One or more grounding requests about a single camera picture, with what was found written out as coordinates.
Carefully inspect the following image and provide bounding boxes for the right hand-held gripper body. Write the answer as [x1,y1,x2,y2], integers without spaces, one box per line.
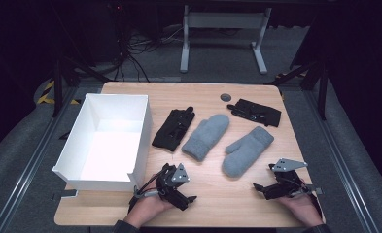
[262,157,310,200]

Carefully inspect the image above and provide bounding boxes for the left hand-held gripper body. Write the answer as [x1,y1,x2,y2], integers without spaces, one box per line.
[155,162,191,212]

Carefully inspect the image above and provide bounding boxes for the grey wool mitten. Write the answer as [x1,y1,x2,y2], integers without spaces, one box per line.
[221,125,275,179]
[181,113,231,162]

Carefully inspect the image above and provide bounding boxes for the person's right hand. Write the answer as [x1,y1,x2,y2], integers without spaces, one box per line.
[277,193,325,228]

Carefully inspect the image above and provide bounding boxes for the person's left hand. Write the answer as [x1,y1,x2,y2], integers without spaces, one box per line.
[123,193,175,229]

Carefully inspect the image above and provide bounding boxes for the grey tape strip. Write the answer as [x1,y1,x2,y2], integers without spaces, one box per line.
[304,183,325,196]
[52,189,79,201]

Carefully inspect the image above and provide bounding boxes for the black glove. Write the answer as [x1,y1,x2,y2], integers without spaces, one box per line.
[151,106,196,152]
[226,98,283,128]

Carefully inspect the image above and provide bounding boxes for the white open box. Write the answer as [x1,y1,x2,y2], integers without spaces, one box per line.
[52,93,154,192]

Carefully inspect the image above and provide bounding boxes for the black metal stand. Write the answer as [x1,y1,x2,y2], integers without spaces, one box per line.
[263,58,330,121]
[50,55,111,118]

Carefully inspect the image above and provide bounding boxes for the yellow black striped floor tape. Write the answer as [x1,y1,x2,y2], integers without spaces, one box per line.
[37,80,82,106]

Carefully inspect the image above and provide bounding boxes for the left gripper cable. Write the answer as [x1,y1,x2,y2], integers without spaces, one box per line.
[128,166,167,212]

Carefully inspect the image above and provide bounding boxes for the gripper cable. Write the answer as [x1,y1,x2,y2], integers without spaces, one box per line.
[128,166,167,212]
[292,183,323,215]

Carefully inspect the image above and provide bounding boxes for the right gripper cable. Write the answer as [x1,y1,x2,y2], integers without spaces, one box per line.
[292,183,323,215]

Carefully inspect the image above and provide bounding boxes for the aluminium floor rail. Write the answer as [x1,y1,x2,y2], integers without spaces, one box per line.
[0,86,80,233]
[303,89,380,233]

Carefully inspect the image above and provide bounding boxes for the bundle of black floor cables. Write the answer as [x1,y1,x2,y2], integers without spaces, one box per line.
[112,23,187,83]

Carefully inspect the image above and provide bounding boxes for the white metal desk frame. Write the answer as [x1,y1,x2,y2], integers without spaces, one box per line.
[179,4,273,75]

